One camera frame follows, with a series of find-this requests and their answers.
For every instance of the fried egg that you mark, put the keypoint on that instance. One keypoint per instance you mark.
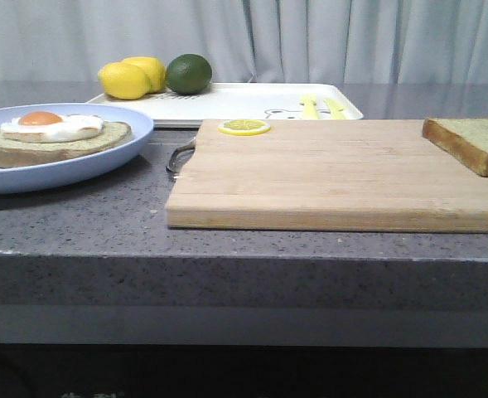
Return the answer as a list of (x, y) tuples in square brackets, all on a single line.
[(48, 127)]

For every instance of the bread slice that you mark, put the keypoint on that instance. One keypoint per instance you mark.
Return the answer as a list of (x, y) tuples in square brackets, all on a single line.
[(15, 153), (465, 139)]

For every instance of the light blue plate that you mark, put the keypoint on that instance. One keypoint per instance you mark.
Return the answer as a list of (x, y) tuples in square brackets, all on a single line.
[(50, 175)]

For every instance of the white bear tray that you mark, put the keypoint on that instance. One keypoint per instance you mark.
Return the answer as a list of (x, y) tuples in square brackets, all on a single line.
[(234, 101)]

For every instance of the yellow lemon slice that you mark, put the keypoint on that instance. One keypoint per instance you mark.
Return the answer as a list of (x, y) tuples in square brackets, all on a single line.
[(244, 127)]

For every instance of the wooden cutting board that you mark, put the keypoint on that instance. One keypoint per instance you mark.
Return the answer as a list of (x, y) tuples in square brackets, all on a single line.
[(328, 175)]

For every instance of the yellow plastic fork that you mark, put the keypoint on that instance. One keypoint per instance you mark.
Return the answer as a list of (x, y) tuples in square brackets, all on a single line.
[(309, 110)]

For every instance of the green lime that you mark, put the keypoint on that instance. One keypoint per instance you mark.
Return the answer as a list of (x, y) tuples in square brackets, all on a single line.
[(188, 74)]

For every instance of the rear yellow lemon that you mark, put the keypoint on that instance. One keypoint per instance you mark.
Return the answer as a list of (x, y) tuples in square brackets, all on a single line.
[(153, 68)]

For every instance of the white curtain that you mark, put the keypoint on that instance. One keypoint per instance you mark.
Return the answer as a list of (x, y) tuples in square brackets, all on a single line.
[(353, 42)]

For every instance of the front yellow lemon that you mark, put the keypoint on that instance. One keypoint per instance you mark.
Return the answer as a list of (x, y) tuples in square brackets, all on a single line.
[(124, 81)]

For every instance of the metal cutting board handle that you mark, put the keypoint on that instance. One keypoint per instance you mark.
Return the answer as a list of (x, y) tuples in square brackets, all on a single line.
[(179, 158)]

